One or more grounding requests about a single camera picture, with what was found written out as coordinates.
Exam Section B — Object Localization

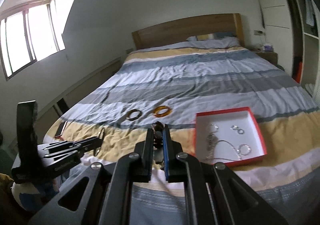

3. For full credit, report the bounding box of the thin silver bangle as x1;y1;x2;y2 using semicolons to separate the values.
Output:
93;127;105;157

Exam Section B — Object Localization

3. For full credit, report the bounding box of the silver pearl necklace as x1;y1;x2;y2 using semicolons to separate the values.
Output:
206;139;243;163

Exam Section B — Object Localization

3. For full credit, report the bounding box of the twisted silver bracelet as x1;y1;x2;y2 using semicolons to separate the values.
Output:
238;143;252;156

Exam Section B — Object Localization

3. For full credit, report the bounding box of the dark brown bangle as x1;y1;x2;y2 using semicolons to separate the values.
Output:
125;109;142;121

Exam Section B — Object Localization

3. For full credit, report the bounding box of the amber orange bangle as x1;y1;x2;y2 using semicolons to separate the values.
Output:
152;105;172;118

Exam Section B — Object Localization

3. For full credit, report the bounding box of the red jewelry box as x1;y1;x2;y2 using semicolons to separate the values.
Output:
194;107;267;167

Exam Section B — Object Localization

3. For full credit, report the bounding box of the silver watch in box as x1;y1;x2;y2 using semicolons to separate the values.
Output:
206;132;218;151

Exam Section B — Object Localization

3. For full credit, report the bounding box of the striped duvet cover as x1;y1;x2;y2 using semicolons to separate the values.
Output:
43;42;319;224

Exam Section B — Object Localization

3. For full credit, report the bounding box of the window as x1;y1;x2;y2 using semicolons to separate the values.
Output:
1;0;65;80

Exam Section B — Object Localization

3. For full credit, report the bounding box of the red bag in wardrobe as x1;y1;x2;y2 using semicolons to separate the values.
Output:
292;61;302;83

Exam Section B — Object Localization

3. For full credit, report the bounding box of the wooden nightstand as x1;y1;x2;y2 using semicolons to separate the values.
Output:
253;50;278;66

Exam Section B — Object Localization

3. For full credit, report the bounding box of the purple tissue box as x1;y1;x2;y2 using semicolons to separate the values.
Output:
263;43;273;52

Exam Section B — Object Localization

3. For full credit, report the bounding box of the light blue pillow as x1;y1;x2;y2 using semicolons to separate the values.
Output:
187;36;241;49

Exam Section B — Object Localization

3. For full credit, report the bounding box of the wooden headboard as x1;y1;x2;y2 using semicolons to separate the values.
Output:
132;13;245;50

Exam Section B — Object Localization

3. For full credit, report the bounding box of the striped pillow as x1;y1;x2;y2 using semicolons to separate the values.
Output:
196;32;234;40

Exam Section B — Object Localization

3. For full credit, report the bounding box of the hanging white shirt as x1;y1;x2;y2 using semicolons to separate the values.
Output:
305;0;315;27

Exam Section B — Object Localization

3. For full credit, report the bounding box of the white wardrobe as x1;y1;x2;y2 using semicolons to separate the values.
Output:
258;0;319;101

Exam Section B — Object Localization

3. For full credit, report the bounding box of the low white wall cabinet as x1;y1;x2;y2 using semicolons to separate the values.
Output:
35;57;121;137

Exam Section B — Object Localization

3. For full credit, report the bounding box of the wall socket panel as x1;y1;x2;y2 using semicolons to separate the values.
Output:
254;30;264;36

